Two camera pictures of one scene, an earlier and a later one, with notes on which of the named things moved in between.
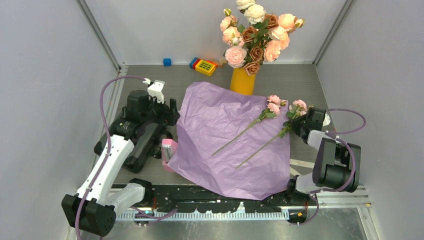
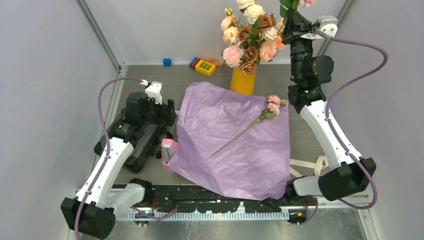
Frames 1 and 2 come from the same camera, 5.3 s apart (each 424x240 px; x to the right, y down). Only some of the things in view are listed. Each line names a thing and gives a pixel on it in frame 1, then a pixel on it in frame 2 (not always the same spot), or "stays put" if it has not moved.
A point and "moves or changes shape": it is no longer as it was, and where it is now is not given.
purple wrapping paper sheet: [227, 143] stays put
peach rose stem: [272, 50] moves or changes shape
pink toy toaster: [168, 147] stays put
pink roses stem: [298, 108] -> [286, 4]
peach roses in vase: [249, 46] stays put
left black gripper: [169, 118] stays put
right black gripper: [295, 124] -> [296, 26]
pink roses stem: [272, 111] stays put
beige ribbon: [302, 163] stays put
